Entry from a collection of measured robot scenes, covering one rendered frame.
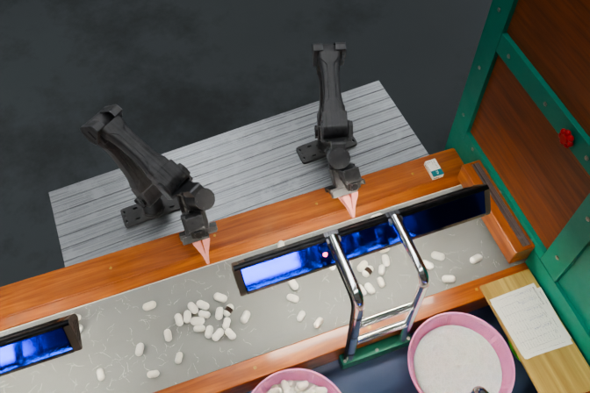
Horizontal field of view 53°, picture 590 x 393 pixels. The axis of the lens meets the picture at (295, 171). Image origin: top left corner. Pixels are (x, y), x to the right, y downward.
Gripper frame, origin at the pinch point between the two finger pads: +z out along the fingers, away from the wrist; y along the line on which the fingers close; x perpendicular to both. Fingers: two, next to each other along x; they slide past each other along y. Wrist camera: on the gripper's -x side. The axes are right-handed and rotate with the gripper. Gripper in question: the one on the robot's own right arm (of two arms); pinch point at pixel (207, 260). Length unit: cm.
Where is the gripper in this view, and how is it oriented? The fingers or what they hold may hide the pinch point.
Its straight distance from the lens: 165.0
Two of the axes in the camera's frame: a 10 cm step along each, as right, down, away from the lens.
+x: -1.9, -0.8, 9.8
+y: 9.4, -2.9, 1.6
